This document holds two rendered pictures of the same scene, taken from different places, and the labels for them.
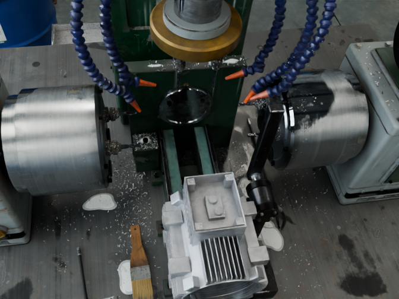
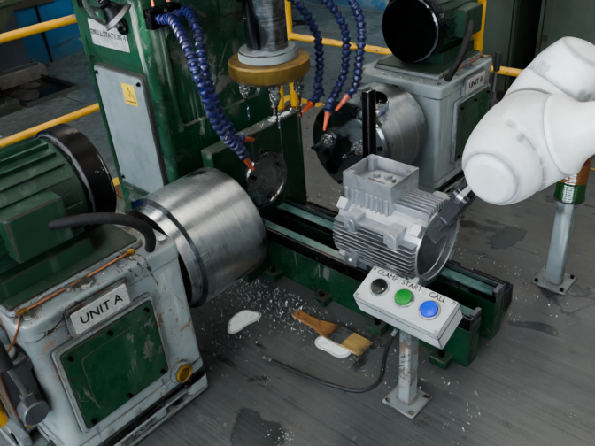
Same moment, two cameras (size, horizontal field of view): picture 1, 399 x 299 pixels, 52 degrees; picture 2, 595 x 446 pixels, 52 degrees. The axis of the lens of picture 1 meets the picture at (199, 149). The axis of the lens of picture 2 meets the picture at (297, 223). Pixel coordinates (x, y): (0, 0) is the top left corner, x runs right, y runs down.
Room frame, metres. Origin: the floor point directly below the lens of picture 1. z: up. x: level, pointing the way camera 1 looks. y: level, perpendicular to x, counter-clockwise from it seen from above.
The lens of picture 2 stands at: (-0.51, 0.67, 1.74)
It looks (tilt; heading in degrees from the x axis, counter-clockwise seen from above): 32 degrees down; 330
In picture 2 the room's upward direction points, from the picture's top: 5 degrees counter-clockwise
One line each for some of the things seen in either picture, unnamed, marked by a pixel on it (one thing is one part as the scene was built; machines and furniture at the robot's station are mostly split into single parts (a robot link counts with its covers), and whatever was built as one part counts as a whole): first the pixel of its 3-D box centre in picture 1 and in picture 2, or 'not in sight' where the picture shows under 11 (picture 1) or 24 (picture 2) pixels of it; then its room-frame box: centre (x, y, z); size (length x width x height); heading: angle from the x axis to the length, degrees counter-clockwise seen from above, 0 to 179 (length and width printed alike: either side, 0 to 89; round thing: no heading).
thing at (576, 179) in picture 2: not in sight; (574, 169); (0.18, -0.41, 1.10); 0.06 x 0.06 x 0.04
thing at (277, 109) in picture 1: (263, 146); (369, 142); (0.53, -0.14, 1.12); 0.04 x 0.03 x 0.26; 15
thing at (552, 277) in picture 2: not in sight; (567, 205); (0.18, -0.41, 1.01); 0.08 x 0.08 x 0.42; 15
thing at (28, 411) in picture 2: not in sight; (19, 371); (0.33, 0.71, 1.07); 0.08 x 0.07 x 0.20; 15
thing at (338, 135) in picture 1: (317, 118); (374, 132); (0.71, -0.29, 1.04); 0.41 x 0.25 x 0.25; 105
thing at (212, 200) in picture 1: (212, 209); (380, 185); (0.37, -0.04, 1.11); 0.12 x 0.11 x 0.07; 16
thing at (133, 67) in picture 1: (181, 100); (251, 187); (0.77, 0.07, 0.97); 0.30 x 0.11 x 0.34; 105
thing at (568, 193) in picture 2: not in sight; (570, 188); (0.18, -0.41, 1.05); 0.06 x 0.06 x 0.04
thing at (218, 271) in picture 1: (212, 246); (396, 228); (0.34, -0.05, 1.02); 0.20 x 0.19 x 0.19; 16
